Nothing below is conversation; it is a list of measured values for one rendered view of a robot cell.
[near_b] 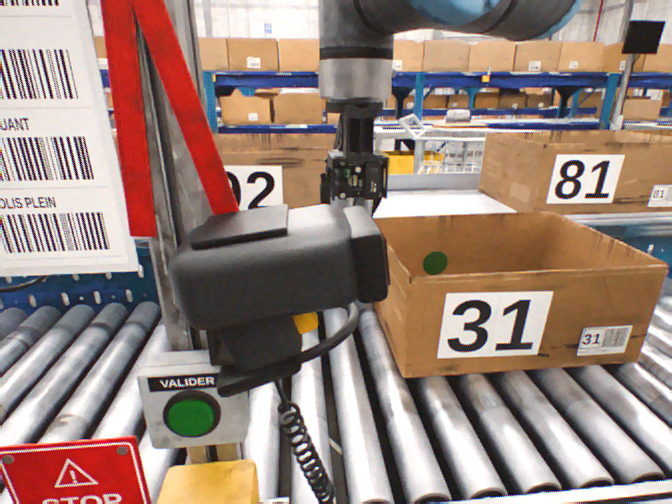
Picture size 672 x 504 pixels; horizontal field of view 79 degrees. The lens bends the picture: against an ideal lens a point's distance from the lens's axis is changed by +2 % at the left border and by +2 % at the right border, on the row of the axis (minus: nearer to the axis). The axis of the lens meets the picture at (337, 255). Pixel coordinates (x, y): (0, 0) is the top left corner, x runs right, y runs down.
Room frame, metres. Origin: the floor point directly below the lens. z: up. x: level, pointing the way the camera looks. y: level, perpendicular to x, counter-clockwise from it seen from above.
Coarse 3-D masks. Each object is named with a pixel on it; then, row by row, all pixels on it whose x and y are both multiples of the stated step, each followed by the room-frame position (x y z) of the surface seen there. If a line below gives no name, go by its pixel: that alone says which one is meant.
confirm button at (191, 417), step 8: (184, 400) 0.21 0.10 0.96; (192, 400) 0.21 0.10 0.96; (176, 408) 0.21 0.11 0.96; (184, 408) 0.21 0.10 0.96; (192, 408) 0.21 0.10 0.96; (200, 408) 0.21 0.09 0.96; (208, 408) 0.21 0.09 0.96; (168, 416) 0.21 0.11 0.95; (176, 416) 0.21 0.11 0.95; (184, 416) 0.21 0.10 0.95; (192, 416) 0.21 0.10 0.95; (200, 416) 0.21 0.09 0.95; (208, 416) 0.21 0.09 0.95; (176, 424) 0.21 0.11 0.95; (184, 424) 0.21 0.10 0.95; (192, 424) 0.21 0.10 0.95; (200, 424) 0.21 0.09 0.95; (208, 424) 0.21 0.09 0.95; (184, 432) 0.21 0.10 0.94; (192, 432) 0.21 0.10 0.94; (200, 432) 0.21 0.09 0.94
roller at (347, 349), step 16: (336, 320) 0.67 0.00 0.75; (352, 336) 0.63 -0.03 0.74; (336, 352) 0.57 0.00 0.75; (352, 352) 0.57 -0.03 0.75; (336, 368) 0.53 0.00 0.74; (352, 368) 0.53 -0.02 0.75; (336, 384) 0.50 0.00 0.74; (352, 384) 0.49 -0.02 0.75; (336, 400) 0.47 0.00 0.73; (352, 400) 0.45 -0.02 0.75; (368, 400) 0.47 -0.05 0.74; (352, 416) 0.43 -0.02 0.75; (368, 416) 0.43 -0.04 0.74; (352, 432) 0.40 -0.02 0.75; (368, 432) 0.40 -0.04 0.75; (352, 448) 0.38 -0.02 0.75; (368, 448) 0.37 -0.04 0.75; (352, 464) 0.36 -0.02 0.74; (368, 464) 0.35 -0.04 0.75; (352, 480) 0.34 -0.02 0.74; (368, 480) 0.33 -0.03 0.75; (384, 480) 0.33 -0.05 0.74; (352, 496) 0.32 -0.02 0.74; (368, 496) 0.31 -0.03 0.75; (384, 496) 0.31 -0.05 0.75
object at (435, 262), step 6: (432, 252) 0.80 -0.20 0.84; (438, 252) 0.80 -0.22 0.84; (426, 258) 0.80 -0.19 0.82; (432, 258) 0.80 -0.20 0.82; (438, 258) 0.80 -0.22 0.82; (444, 258) 0.81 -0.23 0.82; (426, 264) 0.80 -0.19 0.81; (432, 264) 0.80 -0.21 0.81; (438, 264) 0.80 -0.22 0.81; (444, 264) 0.80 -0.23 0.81; (426, 270) 0.80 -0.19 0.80; (432, 270) 0.80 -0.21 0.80; (438, 270) 0.80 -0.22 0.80
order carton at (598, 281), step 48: (432, 240) 0.80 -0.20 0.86; (480, 240) 0.81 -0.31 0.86; (528, 240) 0.83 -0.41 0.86; (576, 240) 0.74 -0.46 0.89; (432, 288) 0.51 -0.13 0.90; (480, 288) 0.51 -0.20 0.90; (528, 288) 0.52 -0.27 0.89; (576, 288) 0.53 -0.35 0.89; (624, 288) 0.54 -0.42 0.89; (432, 336) 0.51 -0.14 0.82; (576, 336) 0.53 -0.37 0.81
